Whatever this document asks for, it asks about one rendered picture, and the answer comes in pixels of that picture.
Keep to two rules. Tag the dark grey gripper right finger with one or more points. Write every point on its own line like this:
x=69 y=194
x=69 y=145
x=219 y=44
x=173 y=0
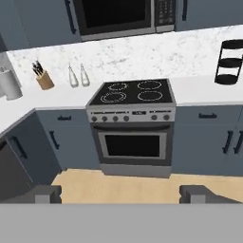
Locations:
x=193 y=193

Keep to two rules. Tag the silver and black microwave oven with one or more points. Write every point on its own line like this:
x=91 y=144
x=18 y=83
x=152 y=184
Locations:
x=117 y=15

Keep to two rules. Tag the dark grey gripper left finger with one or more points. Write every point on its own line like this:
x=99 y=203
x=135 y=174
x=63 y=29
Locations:
x=47 y=193

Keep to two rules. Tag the wooden knife block with knives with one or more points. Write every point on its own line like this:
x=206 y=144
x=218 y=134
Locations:
x=45 y=80

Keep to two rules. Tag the white cylinder canister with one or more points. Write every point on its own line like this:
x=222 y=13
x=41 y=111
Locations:
x=11 y=85

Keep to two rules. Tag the dark grey dishwasher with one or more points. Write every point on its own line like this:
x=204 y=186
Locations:
x=11 y=174

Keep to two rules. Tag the silver stove with black hob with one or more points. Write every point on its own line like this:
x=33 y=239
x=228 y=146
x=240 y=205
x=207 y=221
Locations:
x=133 y=126

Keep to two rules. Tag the blue base cupboards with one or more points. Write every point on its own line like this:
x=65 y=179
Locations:
x=76 y=142
x=202 y=142
x=38 y=152

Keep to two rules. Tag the blue wall cupboards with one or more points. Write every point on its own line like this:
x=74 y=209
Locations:
x=41 y=22
x=212 y=12

